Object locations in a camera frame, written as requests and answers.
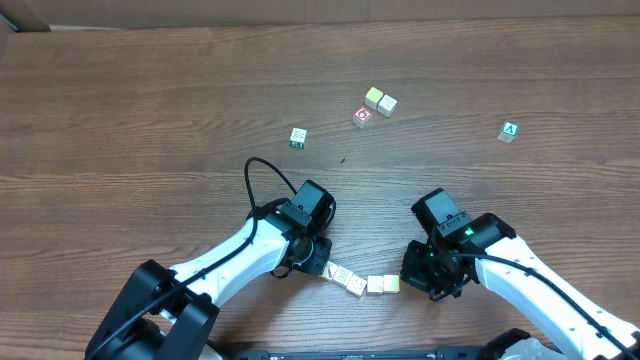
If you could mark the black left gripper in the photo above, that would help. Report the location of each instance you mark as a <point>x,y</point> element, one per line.
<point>317,253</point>

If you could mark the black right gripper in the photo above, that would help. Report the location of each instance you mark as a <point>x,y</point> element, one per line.
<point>417,267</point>

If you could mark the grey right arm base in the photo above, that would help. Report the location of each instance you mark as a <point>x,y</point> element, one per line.
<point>517,344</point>

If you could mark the wooden block with dots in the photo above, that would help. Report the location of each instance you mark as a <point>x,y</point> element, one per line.
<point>356,285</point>

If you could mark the wooden block with squiggle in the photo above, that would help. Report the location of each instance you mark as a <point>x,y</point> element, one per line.
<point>375,284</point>

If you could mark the wooden block number three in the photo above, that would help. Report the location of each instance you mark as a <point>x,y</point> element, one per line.
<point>391,283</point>

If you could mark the wooden block with hammer picture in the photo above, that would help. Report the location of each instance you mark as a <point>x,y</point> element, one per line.
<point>329,271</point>

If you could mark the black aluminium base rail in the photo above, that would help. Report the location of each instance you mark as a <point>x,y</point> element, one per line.
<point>440,353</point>

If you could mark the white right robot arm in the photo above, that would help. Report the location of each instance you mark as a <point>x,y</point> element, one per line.
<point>487,251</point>

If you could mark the yellow sided wooden block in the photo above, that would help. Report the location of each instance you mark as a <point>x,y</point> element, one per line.
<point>342,276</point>

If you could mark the plain wooden block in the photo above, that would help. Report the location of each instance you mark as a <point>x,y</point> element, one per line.
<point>387,105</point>

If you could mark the red framed wooden block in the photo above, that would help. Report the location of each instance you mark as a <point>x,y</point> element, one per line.
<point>361,116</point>

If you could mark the green letter wooden block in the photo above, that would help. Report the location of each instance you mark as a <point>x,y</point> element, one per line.
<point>509,132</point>

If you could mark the yellow top wooden block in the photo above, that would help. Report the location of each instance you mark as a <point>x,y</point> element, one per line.
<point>373,97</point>

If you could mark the green sided wooden block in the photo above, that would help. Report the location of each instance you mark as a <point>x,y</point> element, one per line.
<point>298,138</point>

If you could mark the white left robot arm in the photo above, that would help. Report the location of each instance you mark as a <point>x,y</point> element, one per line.
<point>168,313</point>

